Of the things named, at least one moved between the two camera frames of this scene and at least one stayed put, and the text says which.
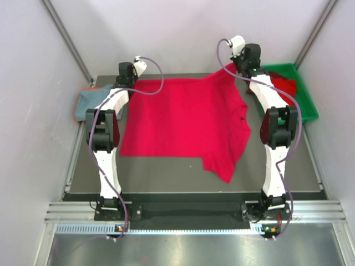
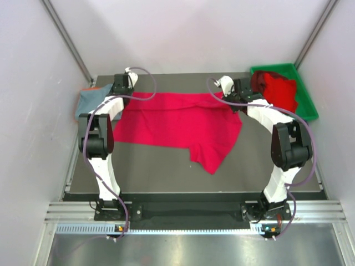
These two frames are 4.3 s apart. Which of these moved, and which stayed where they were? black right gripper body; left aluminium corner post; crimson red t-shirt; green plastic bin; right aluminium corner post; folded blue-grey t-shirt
Moved: crimson red t-shirt; black right gripper body
Stayed: right aluminium corner post; green plastic bin; left aluminium corner post; folded blue-grey t-shirt
